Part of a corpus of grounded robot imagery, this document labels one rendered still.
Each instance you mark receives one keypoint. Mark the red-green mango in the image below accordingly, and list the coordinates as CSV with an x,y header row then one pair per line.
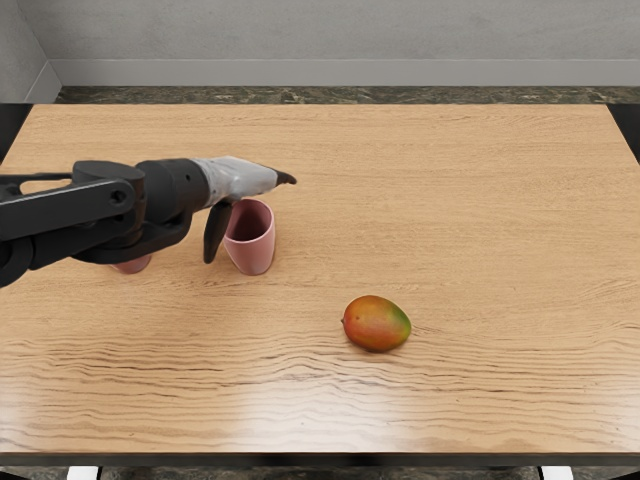
x,y
376,322

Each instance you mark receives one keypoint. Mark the pink cup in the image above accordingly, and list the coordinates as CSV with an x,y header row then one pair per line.
x,y
132,264
252,250

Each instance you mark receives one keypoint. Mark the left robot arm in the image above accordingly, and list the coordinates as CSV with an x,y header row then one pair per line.
x,y
100,210

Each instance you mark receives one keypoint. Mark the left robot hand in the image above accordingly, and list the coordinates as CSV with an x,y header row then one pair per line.
x,y
235,180

